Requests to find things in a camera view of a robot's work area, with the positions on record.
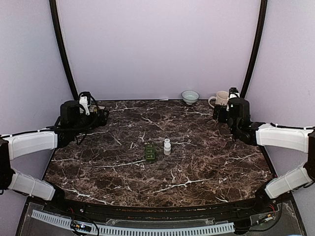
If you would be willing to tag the cream floral mug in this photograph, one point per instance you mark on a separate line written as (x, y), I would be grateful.
(221, 98)

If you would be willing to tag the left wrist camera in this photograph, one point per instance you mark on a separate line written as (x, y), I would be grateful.
(85, 102)

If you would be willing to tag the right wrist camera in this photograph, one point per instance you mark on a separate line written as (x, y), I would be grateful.
(233, 93)

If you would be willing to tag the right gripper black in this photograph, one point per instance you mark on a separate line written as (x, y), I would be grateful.
(221, 118)

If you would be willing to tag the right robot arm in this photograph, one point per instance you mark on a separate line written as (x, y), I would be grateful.
(236, 114)

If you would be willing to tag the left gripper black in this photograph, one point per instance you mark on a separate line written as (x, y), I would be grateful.
(102, 120)

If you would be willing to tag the black frame post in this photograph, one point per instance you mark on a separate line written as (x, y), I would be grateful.
(62, 50)
(255, 47)

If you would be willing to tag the pale green bowl right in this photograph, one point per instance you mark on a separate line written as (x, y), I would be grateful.
(189, 96)

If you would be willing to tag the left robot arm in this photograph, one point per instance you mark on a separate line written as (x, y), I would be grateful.
(75, 117)

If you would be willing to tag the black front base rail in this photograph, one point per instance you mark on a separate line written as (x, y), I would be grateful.
(239, 211)

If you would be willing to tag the right black frame post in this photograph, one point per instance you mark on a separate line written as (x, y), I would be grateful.
(255, 47)

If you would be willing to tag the left black frame post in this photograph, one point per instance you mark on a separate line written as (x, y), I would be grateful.
(62, 50)

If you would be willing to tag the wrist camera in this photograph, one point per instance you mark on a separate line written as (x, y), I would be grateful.
(85, 102)
(233, 93)

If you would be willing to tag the white pill bottle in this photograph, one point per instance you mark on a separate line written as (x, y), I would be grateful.
(167, 148)

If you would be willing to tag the white slotted cable duct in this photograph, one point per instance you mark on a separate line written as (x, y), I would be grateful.
(133, 228)

